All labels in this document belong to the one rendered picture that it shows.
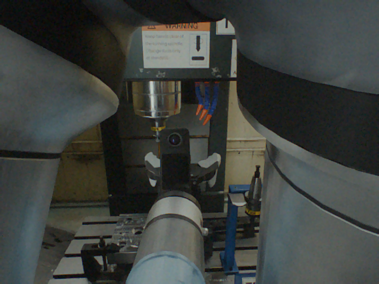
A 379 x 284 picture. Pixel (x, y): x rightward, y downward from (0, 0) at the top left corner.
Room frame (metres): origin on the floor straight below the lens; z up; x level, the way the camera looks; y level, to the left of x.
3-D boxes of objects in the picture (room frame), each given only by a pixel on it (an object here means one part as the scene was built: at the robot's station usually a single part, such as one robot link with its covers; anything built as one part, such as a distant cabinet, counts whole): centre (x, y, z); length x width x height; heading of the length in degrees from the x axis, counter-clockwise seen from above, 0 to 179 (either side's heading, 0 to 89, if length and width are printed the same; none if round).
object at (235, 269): (0.74, -0.15, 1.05); 0.10 x 0.05 x 0.30; 3
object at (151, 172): (0.40, 0.05, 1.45); 0.09 x 0.05 x 0.02; 34
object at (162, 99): (0.82, 0.11, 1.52); 0.16 x 0.16 x 0.12
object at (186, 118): (1.26, 0.13, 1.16); 0.48 x 0.05 x 0.51; 93
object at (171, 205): (0.27, 0.02, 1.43); 0.08 x 0.05 x 0.08; 88
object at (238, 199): (0.68, -0.15, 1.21); 0.07 x 0.05 x 0.01; 3
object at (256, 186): (0.68, -0.21, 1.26); 0.04 x 0.04 x 0.07
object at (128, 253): (0.81, 0.15, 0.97); 0.29 x 0.23 x 0.05; 93
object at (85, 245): (0.70, 0.31, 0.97); 0.13 x 0.03 x 0.15; 93
